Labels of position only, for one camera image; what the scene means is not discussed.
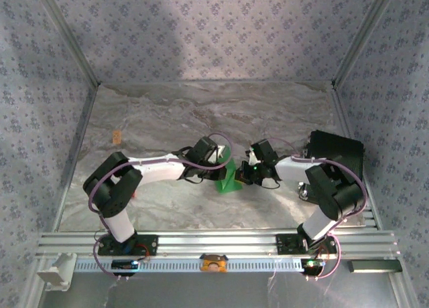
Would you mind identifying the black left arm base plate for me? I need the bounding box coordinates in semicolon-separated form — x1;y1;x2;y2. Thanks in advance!
97;234;159;256

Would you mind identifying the aluminium frame post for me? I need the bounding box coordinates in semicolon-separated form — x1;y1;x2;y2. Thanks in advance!
33;0;101;86
331;0;398;88

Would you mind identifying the green square paper sheet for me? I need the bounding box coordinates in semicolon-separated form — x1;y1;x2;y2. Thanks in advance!
214;146;242;194

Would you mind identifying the white plastic bracket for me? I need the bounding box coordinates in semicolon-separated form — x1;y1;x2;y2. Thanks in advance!
36;252;77;291

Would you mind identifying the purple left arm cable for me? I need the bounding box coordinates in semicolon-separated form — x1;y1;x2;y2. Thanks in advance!
87;132;235;281

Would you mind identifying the black mesh box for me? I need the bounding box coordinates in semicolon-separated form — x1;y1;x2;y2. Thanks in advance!
305;129;366;188

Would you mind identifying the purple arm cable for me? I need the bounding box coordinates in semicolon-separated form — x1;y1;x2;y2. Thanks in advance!
267;137;369;281
87;132;235;281

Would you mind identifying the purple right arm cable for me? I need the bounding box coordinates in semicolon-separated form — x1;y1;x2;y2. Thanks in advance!
267;137;369;281

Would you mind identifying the grey slotted cable duct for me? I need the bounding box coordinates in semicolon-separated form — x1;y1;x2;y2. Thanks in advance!
73;256;306;274

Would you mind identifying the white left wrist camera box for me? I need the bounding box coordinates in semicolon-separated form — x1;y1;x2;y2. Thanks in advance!
206;145;226;164

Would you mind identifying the black circuit board with LED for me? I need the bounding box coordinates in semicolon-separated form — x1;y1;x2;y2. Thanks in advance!
111;259;140;272
300;258;326;271

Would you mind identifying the silver metal caster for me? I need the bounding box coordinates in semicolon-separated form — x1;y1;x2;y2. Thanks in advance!
297;182;311;202

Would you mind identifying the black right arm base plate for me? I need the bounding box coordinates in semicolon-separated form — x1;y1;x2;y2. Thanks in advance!
275;233;337;256

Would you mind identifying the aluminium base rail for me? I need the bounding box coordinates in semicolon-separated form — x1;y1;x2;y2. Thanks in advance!
35;230;402;259

